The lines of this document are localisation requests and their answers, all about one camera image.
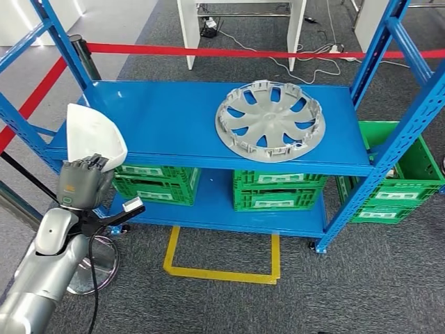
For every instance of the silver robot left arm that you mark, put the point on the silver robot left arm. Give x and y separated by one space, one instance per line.
45 272

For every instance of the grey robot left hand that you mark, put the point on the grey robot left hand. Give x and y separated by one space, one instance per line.
81 184

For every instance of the black camera bracket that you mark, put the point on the black camera bracket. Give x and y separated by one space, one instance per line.
115 219

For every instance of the blue metal shelf rack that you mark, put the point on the blue metal shelf rack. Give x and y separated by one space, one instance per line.
173 120

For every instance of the white triangular plastic part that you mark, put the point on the white triangular plastic part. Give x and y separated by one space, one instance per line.
90 133

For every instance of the white power strip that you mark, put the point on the white power strip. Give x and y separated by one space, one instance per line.
336 47

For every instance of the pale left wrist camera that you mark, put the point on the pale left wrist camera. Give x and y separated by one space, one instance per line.
133 204

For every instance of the grey wheel hubcap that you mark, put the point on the grey wheel hubcap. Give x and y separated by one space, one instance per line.
271 121

